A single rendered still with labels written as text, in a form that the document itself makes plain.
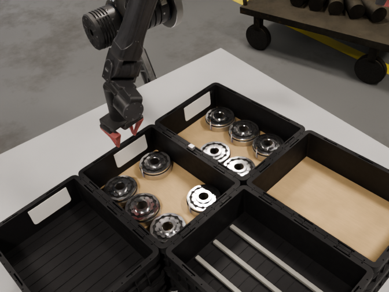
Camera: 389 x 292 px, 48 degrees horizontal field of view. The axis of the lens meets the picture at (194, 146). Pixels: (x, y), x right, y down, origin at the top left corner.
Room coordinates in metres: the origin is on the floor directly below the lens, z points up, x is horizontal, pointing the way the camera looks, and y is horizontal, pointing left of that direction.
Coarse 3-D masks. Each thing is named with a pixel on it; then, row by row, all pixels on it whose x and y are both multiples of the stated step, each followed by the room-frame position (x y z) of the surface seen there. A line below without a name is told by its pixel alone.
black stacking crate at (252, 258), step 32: (224, 224) 0.73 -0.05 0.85; (256, 224) 0.73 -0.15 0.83; (288, 224) 0.66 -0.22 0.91; (192, 256) 0.65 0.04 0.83; (224, 256) 0.64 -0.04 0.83; (256, 256) 0.63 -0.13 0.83; (288, 256) 0.61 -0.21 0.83; (320, 256) 0.58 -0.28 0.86; (192, 288) 0.55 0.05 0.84; (224, 288) 0.55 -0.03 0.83; (256, 288) 0.54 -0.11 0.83; (288, 288) 0.53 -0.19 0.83; (320, 288) 0.52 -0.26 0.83; (352, 288) 0.51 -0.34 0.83
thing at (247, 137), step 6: (246, 120) 1.14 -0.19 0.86; (234, 126) 1.12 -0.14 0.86; (252, 126) 1.11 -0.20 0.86; (234, 132) 1.09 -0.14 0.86; (252, 132) 1.07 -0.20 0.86; (258, 132) 1.07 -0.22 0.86; (234, 138) 1.06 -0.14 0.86; (240, 138) 1.05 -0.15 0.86; (246, 138) 1.05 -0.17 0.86; (252, 138) 1.05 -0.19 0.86
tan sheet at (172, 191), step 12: (132, 168) 1.01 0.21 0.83; (180, 168) 0.98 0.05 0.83; (144, 180) 0.95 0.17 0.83; (156, 180) 0.94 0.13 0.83; (168, 180) 0.94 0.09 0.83; (180, 180) 0.93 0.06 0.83; (192, 180) 0.92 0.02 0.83; (144, 192) 0.90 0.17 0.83; (156, 192) 0.89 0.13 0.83; (168, 192) 0.89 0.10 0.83; (180, 192) 0.88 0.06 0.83; (168, 204) 0.84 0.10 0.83; (180, 204) 0.83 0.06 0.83; (192, 216) 0.78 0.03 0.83
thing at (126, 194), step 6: (114, 180) 0.94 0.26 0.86; (126, 180) 0.93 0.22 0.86; (132, 180) 0.93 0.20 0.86; (108, 186) 0.92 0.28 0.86; (132, 186) 0.91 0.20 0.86; (108, 192) 0.89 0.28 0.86; (114, 192) 0.89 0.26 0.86; (126, 192) 0.88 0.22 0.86; (132, 192) 0.88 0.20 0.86; (114, 198) 0.86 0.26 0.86; (120, 198) 0.86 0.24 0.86; (126, 198) 0.86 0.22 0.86
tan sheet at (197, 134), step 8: (200, 120) 1.21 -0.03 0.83; (240, 120) 1.18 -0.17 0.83; (192, 128) 1.17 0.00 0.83; (200, 128) 1.17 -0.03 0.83; (184, 136) 1.13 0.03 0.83; (192, 136) 1.13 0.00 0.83; (200, 136) 1.12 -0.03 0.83; (208, 136) 1.12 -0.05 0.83; (216, 136) 1.11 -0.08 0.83; (224, 136) 1.11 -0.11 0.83; (200, 144) 1.08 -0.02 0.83; (232, 144) 1.06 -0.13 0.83; (232, 152) 1.02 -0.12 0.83; (240, 152) 1.02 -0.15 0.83; (248, 152) 1.01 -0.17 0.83; (256, 160) 0.97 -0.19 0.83
